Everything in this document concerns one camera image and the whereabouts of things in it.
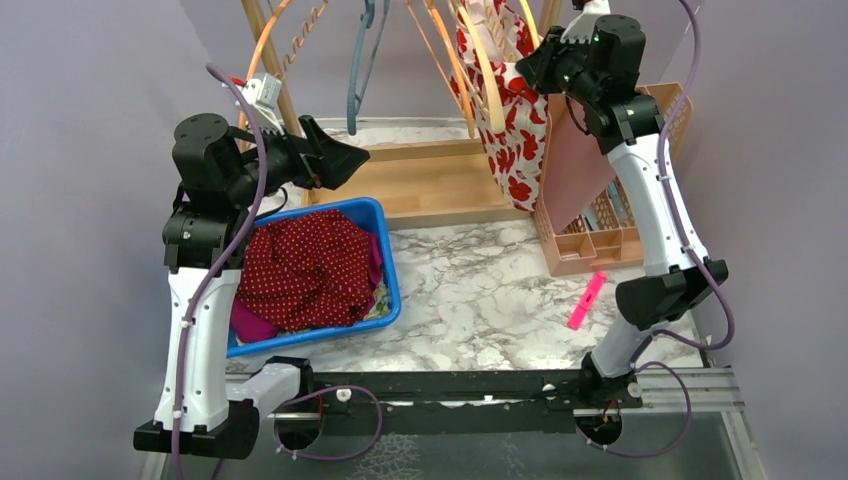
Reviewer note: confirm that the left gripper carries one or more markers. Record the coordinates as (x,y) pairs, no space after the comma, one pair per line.
(327,167)

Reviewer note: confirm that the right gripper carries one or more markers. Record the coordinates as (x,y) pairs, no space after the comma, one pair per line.
(537,68)

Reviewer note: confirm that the cream plastic hanger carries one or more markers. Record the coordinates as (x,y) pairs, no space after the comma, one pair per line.
(492,97)

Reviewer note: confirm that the red poppy print skirt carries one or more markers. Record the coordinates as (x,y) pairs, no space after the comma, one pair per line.
(515,156)

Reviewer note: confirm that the grey-blue hanger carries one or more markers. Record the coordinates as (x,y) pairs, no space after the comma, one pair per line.
(375,14)

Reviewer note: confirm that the orange wavy hanger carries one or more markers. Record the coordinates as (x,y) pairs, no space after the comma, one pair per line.
(265,54)

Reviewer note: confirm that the lemon print skirt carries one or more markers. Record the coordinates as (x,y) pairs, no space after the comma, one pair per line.
(380,305)

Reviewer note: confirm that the magenta pleated skirt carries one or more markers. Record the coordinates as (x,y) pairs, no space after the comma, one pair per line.
(251,328)

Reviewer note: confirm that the yellow wavy hanger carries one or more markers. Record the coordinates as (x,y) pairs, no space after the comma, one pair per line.
(532,36)

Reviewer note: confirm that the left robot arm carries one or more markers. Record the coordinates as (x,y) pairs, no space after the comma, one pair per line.
(224,174)

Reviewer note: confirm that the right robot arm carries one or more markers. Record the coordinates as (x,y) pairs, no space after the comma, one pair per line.
(596,61)

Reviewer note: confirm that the blue plastic bin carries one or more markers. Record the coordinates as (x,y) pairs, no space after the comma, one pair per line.
(368,214)

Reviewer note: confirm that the wooden clothes rack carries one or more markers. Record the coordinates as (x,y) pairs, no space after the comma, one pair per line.
(429,184)

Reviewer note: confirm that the pink clipboard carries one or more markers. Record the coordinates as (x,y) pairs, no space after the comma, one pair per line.
(574,170)

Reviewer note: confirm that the peach plastic organizer basket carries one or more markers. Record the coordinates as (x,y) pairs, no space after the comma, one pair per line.
(603,237)

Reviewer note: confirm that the pink marker pen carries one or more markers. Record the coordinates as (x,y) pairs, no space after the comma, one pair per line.
(587,300)

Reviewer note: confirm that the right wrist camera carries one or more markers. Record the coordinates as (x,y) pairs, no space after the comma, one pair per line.
(581,28)

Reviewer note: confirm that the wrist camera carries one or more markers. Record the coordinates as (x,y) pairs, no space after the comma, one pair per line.
(581,28)
(261,93)

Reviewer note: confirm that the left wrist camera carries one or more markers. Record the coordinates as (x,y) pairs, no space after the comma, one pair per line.
(261,93)

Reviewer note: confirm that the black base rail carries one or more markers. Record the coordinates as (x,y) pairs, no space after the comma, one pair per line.
(453,402)

